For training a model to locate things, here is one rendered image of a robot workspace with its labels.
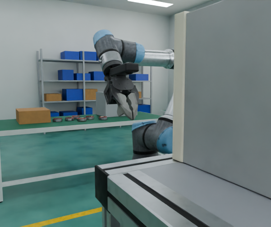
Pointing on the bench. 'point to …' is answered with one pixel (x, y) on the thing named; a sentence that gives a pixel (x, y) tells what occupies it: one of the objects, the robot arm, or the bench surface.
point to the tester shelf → (180, 197)
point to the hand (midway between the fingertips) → (132, 114)
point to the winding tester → (233, 93)
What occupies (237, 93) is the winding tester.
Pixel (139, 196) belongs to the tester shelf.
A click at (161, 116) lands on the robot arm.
